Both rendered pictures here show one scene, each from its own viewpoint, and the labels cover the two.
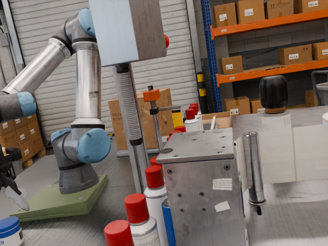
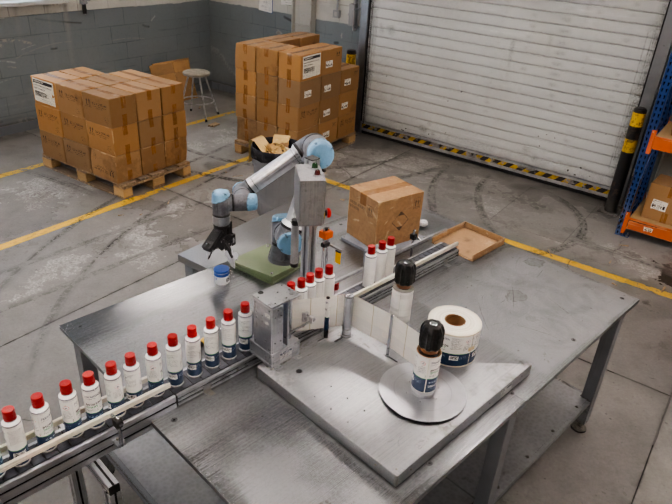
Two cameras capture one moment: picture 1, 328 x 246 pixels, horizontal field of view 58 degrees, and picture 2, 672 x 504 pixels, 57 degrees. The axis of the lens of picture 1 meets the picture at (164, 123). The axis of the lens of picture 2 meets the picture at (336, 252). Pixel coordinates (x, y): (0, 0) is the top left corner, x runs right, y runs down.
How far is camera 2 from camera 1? 1.86 m
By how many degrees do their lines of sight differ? 32
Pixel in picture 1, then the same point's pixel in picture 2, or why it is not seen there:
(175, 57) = (613, 63)
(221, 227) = (265, 330)
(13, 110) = (242, 207)
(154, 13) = (318, 201)
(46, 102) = (382, 63)
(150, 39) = (310, 216)
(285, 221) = (338, 351)
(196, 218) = (259, 322)
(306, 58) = not seen: outside the picture
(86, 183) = (284, 261)
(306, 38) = not seen: outside the picture
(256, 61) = not seen: outside the picture
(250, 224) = (323, 342)
